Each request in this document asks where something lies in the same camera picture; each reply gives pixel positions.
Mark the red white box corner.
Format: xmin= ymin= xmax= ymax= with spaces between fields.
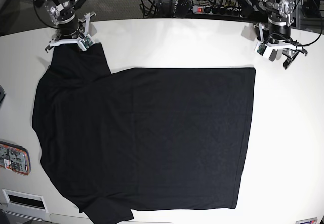
xmin=295 ymin=217 xmax=318 ymax=224

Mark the orange clear parts case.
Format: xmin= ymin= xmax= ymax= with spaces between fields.
xmin=0 ymin=141 xmax=31 ymax=176

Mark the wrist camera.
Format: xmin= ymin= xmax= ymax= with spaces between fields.
xmin=254 ymin=41 xmax=272 ymax=59
xmin=77 ymin=35 xmax=95 ymax=51

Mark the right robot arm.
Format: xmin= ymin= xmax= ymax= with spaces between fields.
xmin=33 ymin=0 xmax=96 ymax=52

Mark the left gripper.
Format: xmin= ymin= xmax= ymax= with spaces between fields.
xmin=257 ymin=23 xmax=308 ymax=70

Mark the white power strip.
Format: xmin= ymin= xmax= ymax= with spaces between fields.
xmin=191 ymin=5 xmax=241 ymax=17

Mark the black office chair caster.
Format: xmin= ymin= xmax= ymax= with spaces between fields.
xmin=33 ymin=0 xmax=45 ymax=8

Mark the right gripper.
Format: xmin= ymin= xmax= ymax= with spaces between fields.
xmin=45 ymin=12 xmax=96 ymax=53

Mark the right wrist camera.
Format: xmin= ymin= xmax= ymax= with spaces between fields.
xmin=77 ymin=35 xmax=95 ymax=51

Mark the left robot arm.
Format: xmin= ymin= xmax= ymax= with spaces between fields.
xmin=254 ymin=0 xmax=323 ymax=69

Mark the white table cable grommet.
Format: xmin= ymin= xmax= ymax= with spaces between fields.
xmin=1 ymin=189 xmax=48 ymax=213

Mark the black T-shirt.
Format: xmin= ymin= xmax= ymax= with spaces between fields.
xmin=32 ymin=44 xmax=256 ymax=223

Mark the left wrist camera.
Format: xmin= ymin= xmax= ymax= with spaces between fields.
xmin=254 ymin=41 xmax=272 ymax=59

